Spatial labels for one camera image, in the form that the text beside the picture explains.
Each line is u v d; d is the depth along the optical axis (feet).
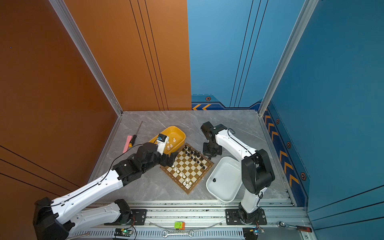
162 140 2.11
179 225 2.28
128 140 3.36
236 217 2.38
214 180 2.78
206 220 2.41
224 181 2.83
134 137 3.43
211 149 2.41
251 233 2.31
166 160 2.19
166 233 2.28
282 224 2.28
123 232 2.32
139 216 2.40
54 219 1.28
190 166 2.93
